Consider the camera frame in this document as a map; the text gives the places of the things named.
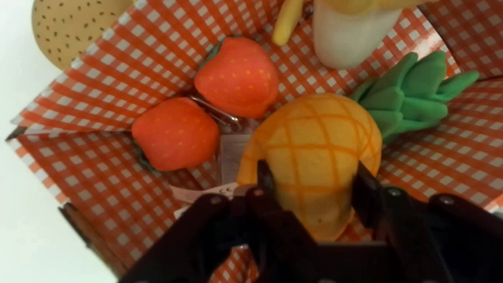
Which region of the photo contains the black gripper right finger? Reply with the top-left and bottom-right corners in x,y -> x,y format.
353,163 -> 384,231

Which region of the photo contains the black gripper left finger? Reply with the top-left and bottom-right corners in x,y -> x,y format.
255,160 -> 277,199

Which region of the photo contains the yellow pineapple toy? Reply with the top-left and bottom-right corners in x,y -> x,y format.
238,50 -> 478,242

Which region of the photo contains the lower orange strawberry toy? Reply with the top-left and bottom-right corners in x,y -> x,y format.
132,97 -> 219,171

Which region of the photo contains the orange strawberry toy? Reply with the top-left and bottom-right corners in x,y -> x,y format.
195,37 -> 280,118
132,97 -> 219,171

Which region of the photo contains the upper orange strawberry toy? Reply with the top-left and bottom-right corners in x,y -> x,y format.
195,37 -> 280,118

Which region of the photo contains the white toy bottle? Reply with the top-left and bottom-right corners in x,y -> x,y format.
313,0 -> 403,69

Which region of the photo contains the yellow banana toy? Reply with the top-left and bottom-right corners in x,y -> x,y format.
272,0 -> 304,45

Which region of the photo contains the red checkered basket liner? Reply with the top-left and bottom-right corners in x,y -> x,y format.
8,0 -> 503,273

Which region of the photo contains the tan dotted round toy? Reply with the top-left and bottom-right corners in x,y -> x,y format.
32,0 -> 136,69

